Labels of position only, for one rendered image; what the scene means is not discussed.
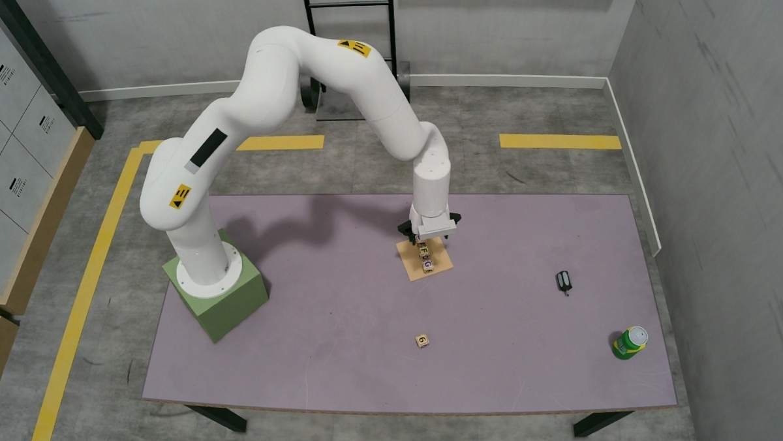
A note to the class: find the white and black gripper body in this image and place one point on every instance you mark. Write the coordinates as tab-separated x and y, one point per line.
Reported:
416	218

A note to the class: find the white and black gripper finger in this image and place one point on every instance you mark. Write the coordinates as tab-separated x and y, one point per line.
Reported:
456	217
406	229

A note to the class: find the tan square mat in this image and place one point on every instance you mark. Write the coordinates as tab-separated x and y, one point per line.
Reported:
411	259

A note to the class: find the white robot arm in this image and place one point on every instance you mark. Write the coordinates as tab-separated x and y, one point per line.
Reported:
178	201

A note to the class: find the green drink can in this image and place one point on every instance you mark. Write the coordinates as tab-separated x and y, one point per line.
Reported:
630	342

